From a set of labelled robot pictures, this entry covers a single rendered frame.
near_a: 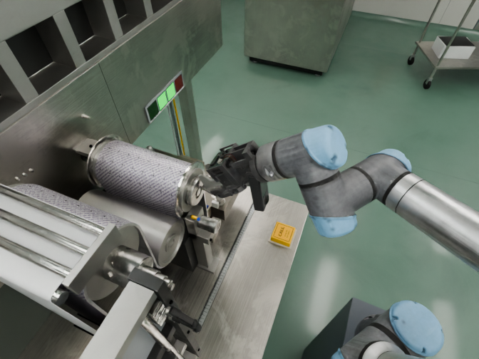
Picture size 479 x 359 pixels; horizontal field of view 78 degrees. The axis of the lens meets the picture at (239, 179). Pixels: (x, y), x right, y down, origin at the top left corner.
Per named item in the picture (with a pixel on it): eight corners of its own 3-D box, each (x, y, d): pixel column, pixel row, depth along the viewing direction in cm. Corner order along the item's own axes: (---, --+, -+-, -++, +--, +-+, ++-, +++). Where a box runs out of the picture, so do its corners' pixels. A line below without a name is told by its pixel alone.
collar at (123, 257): (137, 297, 53) (126, 284, 48) (109, 284, 54) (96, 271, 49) (157, 265, 56) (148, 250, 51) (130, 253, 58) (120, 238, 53)
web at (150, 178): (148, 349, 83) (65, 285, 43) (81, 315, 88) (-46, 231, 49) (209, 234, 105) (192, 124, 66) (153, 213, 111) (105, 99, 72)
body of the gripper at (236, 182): (218, 148, 67) (258, 132, 59) (240, 174, 71) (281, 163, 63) (202, 172, 63) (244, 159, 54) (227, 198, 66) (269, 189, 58)
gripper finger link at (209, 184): (191, 173, 72) (216, 164, 66) (207, 189, 74) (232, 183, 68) (184, 182, 70) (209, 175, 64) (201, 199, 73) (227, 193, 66)
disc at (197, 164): (179, 229, 75) (172, 189, 64) (177, 228, 75) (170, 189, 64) (206, 189, 85) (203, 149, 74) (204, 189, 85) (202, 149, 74)
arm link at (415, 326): (431, 345, 75) (462, 333, 64) (395, 379, 70) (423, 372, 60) (393, 303, 81) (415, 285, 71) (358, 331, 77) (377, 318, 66)
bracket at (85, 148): (93, 159, 78) (90, 154, 76) (76, 153, 79) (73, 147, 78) (106, 147, 81) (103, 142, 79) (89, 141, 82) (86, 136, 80)
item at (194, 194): (190, 189, 69) (205, 172, 74) (183, 187, 69) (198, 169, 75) (191, 212, 74) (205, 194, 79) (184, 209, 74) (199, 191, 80)
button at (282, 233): (289, 247, 103) (290, 243, 101) (270, 240, 104) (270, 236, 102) (294, 231, 107) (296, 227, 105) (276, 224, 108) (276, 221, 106)
